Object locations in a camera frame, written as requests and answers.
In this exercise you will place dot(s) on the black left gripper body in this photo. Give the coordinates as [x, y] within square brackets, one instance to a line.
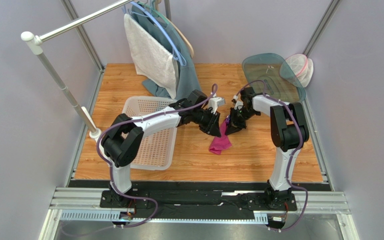
[202, 119]

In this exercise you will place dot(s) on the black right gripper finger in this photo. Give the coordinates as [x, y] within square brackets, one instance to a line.
[235, 118]
[231, 129]

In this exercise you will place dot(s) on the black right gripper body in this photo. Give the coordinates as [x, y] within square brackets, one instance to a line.
[237, 119]

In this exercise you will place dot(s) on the magenta paper napkin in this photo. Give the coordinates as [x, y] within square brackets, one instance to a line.
[222, 143]

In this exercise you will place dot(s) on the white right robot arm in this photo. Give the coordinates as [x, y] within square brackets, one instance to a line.
[288, 130]

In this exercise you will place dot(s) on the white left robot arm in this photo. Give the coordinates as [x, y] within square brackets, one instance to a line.
[119, 145]

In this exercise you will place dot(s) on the blue-grey shirt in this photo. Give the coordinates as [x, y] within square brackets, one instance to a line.
[187, 76]

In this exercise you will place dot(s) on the transparent teal plastic lid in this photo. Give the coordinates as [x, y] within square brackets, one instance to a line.
[269, 73]

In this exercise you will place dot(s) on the white plastic basket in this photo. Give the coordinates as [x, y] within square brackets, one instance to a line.
[156, 151]

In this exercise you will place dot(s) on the blue clothes hanger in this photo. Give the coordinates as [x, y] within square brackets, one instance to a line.
[178, 56]

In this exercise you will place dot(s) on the white mesh laundry bag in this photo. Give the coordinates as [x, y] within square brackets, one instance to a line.
[299, 65]

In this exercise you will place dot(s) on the white towel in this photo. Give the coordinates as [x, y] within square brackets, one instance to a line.
[152, 60]

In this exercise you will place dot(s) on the wooden clothes hanger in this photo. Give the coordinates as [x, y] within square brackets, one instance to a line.
[168, 17]

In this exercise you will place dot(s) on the green clothes hanger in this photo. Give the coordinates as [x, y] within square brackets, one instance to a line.
[152, 6]

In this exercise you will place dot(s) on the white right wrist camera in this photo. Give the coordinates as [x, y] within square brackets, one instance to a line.
[237, 103]

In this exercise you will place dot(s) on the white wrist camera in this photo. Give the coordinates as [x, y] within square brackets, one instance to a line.
[214, 103]
[237, 103]

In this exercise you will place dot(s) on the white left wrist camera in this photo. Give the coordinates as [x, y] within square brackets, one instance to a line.
[214, 103]

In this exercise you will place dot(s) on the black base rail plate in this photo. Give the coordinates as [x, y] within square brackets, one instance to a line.
[197, 200]

